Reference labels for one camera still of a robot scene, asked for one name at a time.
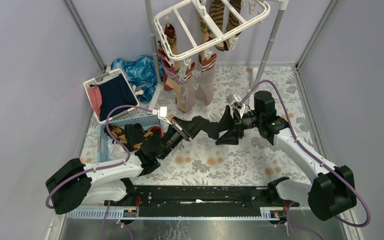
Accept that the pink cloth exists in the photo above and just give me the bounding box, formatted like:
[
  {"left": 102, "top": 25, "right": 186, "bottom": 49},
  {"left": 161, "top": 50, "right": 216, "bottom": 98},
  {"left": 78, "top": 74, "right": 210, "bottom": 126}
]
[{"left": 87, "top": 85, "right": 103, "bottom": 117}]

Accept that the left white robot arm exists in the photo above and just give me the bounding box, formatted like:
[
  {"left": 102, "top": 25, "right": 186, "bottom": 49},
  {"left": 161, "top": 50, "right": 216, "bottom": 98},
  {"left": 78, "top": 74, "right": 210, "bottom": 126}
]
[{"left": 45, "top": 116, "right": 219, "bottom": 215}]

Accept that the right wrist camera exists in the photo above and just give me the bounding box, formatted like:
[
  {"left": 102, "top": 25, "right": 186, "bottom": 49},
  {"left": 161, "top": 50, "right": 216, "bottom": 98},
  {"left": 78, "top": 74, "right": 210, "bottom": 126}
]
[{"left": 226, "top": 93, "right": 246, "bottom": 113}]

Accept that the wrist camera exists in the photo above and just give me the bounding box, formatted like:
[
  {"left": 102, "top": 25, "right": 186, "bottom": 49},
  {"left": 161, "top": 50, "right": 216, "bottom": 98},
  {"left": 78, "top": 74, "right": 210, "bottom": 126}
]
[
  {"left": 157, "top": 106, "right": 172, "bottom": 125},
  {"left": 226, "top": 93, "right": 246, "bottom": 113}
]

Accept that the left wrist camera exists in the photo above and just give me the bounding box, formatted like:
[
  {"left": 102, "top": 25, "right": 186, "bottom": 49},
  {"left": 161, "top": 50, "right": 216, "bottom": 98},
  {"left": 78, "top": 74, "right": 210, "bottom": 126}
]
[{"left": 157, "top": 106, "right": 172, "bottom": 125}]

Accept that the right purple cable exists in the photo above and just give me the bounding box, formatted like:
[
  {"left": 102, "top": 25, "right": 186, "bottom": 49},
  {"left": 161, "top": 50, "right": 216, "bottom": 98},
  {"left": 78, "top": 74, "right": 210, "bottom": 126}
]
[{"left": 241, "top": 79, "right": 372, "bottom": 240}]

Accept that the purple cable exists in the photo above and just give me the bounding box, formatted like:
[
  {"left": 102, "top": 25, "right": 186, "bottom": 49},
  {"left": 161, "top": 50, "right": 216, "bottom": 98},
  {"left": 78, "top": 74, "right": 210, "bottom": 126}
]
[
  {"left": 241, "top": 79, "right": 372, "bottom": 240},
  {"left": 44, "top": 104, "right": 160, "bottom": 240}
]

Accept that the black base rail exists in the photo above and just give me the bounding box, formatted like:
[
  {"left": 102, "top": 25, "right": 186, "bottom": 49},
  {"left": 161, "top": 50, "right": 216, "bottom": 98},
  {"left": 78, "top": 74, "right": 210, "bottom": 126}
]
[{"left": 104, "top": 185, "right": 292, "bottom": 218}]

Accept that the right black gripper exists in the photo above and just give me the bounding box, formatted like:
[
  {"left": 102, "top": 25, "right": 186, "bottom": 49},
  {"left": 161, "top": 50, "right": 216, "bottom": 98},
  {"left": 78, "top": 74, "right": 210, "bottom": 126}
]
[{"left": 211, "top": 105, "right": 262, "bottom": 146}]

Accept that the blue laundry basket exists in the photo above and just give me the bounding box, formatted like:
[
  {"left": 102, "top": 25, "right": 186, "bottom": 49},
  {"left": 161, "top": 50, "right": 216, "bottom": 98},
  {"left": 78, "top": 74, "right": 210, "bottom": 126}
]
[{"left": 96, "top": 115, "right": 164, "bottom": 163}]

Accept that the white sock hanger frame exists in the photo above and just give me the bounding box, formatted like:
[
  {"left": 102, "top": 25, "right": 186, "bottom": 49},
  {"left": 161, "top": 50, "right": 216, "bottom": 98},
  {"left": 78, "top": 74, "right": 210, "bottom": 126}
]
[{"left": 153, "top": 0, "right": 271, "bottom": 62}]

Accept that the pile of socks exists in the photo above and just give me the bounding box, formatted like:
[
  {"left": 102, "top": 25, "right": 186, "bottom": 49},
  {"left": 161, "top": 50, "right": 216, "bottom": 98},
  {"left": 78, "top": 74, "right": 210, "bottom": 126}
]
[{"left": 105, "top": 123, "right": 162, "bottom": 157}]

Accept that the black sock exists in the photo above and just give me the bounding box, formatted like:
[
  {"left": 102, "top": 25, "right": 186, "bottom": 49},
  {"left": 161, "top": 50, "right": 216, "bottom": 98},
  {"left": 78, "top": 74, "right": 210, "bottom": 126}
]
[{"left": 200, "top": 116, "right": 220, "bottom": 140}]

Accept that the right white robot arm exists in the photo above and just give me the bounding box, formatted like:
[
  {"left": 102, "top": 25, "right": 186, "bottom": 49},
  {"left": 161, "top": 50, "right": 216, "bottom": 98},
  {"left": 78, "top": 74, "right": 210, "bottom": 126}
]
[{"left": 216, "top": 90, "right": 357, "bottom": 221}]

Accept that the red striped sock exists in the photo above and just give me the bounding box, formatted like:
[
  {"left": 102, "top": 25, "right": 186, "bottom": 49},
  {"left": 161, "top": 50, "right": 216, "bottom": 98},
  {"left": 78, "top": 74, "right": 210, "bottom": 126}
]
[
  {"left": 173, "top": 82, "right": 186, "bottom": 113},
  {"left": 157, "top": 41, "right": 181, "bottom": 92}
]

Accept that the blue patterned cloth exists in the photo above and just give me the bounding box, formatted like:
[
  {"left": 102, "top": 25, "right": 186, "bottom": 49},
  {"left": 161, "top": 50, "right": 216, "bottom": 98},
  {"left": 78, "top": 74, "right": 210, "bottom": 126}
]
[{"left": 110, "top": 55, "right": 165, "bottom": 104}]

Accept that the brown patterned hanging sock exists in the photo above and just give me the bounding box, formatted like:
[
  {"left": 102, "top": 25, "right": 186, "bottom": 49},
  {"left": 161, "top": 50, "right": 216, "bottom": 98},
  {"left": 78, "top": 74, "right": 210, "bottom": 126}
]
[{"left": 226, "top": 0, "right": 242, "bottom": 32}]

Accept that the white laundry basket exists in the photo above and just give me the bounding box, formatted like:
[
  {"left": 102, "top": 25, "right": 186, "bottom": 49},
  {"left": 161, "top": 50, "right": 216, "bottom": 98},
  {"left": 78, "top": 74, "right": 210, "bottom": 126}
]
[{"left": 83, "top": 68, "right": 140, "bottom": 124}]

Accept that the dark navy cloth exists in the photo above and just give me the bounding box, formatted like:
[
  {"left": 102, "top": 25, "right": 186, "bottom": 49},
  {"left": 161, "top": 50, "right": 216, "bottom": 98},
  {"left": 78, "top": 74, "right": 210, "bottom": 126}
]
[{"left": 91, "top": 75, "right": 138, "bottom": 121}]

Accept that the silver drying rack stand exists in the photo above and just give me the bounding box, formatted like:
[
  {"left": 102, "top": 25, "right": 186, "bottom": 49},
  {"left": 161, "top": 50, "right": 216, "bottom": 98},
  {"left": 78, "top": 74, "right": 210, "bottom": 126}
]
[{"left": 144, "top": 0, "right": 290, "bottom": 100}]

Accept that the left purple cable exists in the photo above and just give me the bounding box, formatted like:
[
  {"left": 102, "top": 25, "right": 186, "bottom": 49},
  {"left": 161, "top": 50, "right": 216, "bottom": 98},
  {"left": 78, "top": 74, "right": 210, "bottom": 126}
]
[{"left": 44, "top": 104, "right": 160, "bottom": 240}]

